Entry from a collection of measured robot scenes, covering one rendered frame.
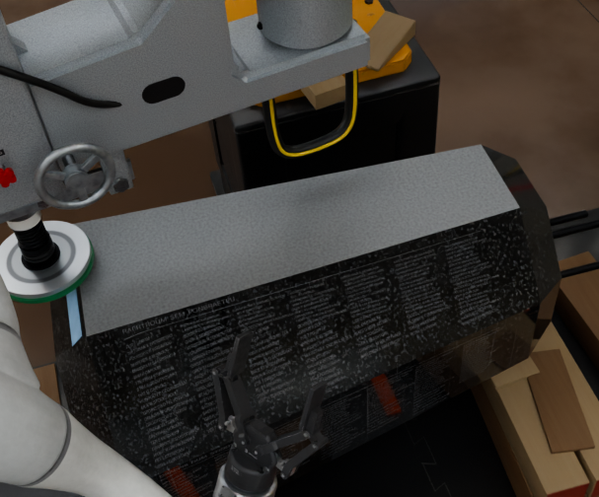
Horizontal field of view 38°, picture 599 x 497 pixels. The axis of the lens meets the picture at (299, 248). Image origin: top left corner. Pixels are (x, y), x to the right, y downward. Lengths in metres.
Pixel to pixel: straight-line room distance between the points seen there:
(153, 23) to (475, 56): 2.40
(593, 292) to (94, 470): 2.01
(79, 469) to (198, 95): 0.86
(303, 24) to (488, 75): 2.09
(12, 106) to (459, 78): 2.43
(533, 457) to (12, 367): 1.61
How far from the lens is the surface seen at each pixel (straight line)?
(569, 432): 2.39
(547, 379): 2.46
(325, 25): 1.75
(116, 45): 1.61
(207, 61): 1.67
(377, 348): 1.96
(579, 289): 2.83
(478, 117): 3.54
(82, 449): 1.06
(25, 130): 1.63
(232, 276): 1.92
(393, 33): 2.55
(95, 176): 1.80
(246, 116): 2.42
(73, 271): 1.94
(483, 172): 2.13
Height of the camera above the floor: 2.29
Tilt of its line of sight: 49 degrees down
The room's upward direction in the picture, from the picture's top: 6 degrees counter-clockwise
